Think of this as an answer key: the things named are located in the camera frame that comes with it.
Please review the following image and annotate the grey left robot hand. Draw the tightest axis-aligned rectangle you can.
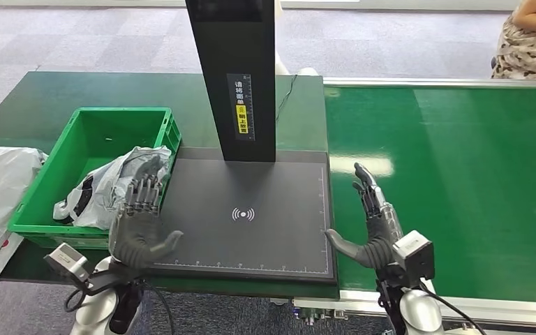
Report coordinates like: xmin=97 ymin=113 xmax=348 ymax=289
xmin=108 ymin=154 xmax=185 ymax=271

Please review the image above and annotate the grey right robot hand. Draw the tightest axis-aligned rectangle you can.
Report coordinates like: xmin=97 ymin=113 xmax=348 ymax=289
xmin=324 ymin=161 xmax=404 ymax=272

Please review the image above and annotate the grey plastic mailer package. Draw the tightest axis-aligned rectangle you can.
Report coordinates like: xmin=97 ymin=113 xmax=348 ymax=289
xmin=52 ymin=144 xmax=174 ymax=231

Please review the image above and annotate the green plastic basket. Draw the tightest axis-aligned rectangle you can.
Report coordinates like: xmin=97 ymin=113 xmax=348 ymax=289
xmin=7 ymin=106 xmax=183 ymax=251

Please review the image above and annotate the green conveyor belt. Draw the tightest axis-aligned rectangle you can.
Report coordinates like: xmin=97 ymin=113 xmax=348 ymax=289
xmin=292 ymin=77 xmax=536 ymax=335

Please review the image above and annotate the white plastic mailer bag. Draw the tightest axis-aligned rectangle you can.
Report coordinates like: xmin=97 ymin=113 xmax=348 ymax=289
xmin=0 ymin=142 xmax=50 ymax=228

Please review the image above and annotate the person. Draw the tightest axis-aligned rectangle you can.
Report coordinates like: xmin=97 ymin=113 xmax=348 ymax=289
xmin=489 ymin=0 xmax=536 ymax=81

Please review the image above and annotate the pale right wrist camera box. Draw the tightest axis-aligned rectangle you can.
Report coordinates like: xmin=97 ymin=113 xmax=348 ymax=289
xmin=391 ymin=230 xmax=436 ymax=281

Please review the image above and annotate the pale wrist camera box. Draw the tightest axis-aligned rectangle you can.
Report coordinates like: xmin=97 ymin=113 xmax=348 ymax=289
xmin=43 ymin=242 xmax=91 ymax=284
xmin=391 ymin=230 xmax=436 ymax=281

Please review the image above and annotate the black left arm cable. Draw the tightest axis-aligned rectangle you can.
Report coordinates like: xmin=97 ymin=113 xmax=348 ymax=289
xmin=63 ymin=269 xmax=177 ymax=335

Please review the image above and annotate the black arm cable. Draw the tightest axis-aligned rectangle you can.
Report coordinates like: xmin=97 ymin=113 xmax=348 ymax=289
xmin=417 ymin=285 xmax=487 ymax=335
xmin=63 ymin=269 xmax=177 ymax=335

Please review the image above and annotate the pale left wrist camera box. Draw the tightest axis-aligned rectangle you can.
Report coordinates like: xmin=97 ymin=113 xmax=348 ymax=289
xmin=43 ymin=242 xmax=91 ymax=284

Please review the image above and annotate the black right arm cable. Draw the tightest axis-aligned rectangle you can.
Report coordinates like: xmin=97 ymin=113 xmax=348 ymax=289
xmin=417 ymin=285 xmax=487 ymax=335

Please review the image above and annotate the thin black power cable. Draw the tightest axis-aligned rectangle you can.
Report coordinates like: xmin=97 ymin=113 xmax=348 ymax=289
xmin=275 ymin=73 xmax=299 ymax=124

